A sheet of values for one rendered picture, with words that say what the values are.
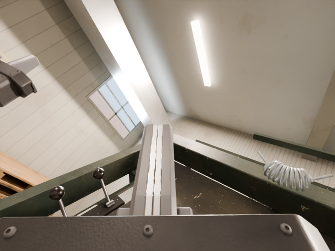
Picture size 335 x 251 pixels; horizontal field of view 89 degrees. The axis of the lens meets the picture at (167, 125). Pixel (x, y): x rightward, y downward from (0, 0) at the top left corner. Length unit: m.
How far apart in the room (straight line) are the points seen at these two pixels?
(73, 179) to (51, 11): 3.32
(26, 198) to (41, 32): 3.20
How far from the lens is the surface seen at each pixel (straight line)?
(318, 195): 0.76
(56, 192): 0.57
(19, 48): 3.64
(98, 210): 0.62
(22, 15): 3.70
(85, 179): 0.81
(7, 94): 0.45
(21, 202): 0.77
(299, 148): 0.65
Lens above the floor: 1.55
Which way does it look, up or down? 24 degrees up
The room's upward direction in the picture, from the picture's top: 39 degrees clockwise
